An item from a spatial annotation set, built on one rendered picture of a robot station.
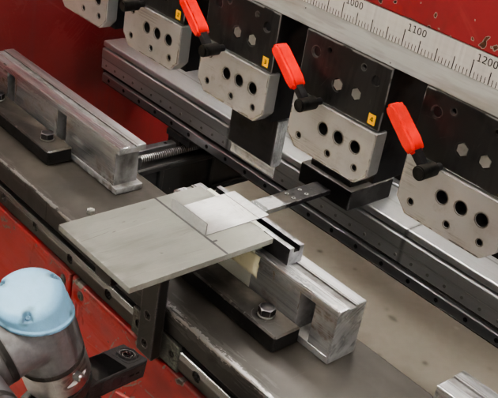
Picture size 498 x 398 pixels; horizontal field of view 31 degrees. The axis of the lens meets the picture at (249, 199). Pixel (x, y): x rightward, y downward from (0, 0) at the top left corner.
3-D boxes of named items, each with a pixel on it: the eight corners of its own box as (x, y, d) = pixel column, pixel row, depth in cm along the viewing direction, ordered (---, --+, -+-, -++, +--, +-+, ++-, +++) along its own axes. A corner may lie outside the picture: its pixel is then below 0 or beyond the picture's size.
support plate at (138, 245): (58, 230, 128) (58, 223, 128) (199, 190, 145) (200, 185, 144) (128, 294, 117) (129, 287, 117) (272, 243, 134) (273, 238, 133)
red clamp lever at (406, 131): (390, 102, 102) (426, 178, 100) (412, 96, 104) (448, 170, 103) (379, 108, 103) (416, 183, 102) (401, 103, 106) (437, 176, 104)
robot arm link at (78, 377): (49, 314, 100) (103, 347, 96) (58, 338, 103) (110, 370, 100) (1, 361, 96) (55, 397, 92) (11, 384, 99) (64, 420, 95)
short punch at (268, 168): (225, 152, 139) (234, 95, 134) (235, 149, 140) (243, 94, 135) (267, 179, 132) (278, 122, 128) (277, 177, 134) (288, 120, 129)
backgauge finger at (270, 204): (232, 199, 145) (236, 172, 143) (340, 167, 161) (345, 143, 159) (281, 234, 138) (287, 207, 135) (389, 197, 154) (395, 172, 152)
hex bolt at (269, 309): (253, 312, 132) (254, 304, 132) (266, 306, 134) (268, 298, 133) (265, 321, 131) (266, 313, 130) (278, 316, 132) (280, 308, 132)
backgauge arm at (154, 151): (96, 200, 186) (100, 141, 179) (308, 144, 226) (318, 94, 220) (117, 218, 181) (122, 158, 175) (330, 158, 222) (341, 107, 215)
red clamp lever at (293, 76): (273, 42, 114) (304, 109, 112) (296, 38, 117) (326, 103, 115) (265, 49, 115) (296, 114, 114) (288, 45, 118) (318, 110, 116)
